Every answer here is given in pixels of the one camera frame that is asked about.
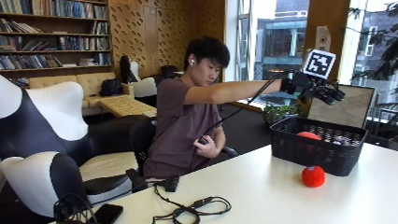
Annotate black cable bundle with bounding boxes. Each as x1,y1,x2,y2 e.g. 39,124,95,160
52,192,100,224

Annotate beige tufted sofa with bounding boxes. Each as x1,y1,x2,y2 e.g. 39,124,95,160
28,72,136,118

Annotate black backpack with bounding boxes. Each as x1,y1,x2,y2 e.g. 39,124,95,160
99,77,124,97

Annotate brown t-shirt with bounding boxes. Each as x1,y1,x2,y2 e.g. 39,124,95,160
143,77,224,181

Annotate yellow tufted ottoman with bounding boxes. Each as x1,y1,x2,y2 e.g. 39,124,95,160
98,94,159,119

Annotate green tree outside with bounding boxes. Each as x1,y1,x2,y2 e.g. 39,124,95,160
348,1,398,91

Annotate white paper sign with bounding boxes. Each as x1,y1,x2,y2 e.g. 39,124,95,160
313,25,332,53

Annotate black plastic basket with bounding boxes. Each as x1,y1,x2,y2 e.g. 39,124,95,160
269,116,370,177

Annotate black smartphone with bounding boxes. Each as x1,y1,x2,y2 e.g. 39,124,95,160
87,203,124,224

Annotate green potted plant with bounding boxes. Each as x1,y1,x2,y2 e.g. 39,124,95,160
261,103,301,127

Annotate the person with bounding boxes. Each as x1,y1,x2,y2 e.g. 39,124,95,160
143,35,348,183

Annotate white marker cube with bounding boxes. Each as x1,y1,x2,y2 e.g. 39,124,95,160
301,49,337,80

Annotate small grey items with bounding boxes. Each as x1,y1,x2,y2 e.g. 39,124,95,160
325,134,356,147

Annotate black looped cable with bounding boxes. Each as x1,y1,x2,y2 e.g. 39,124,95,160
151,182,233,224

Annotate black mesh office chair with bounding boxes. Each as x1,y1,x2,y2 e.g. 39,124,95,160
125,117,240,191

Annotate wooden bookshelf with books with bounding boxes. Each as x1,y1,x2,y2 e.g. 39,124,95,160
0,0,115,88

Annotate framed grey board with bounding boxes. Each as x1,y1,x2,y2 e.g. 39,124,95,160
306,83,378,129

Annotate black glove cable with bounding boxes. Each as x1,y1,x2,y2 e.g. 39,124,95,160
199,71,295,146

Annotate large black white lounge chair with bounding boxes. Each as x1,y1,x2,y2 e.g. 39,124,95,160
0,74,144,224

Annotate small black box device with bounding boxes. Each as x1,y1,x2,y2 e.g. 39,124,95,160
164,175,180,193

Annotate red soft toy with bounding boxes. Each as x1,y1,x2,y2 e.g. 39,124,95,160
296,131,324,141
301,165,328,189

